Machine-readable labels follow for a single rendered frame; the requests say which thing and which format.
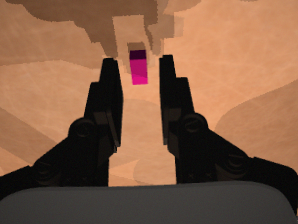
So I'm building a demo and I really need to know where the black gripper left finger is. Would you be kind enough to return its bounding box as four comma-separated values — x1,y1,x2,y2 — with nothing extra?
0,58,123,201

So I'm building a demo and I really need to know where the magenta rod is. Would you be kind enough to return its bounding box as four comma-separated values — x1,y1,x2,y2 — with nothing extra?
130,50,148,85

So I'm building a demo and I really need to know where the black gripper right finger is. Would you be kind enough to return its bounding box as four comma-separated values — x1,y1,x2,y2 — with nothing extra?
159,54,298,217

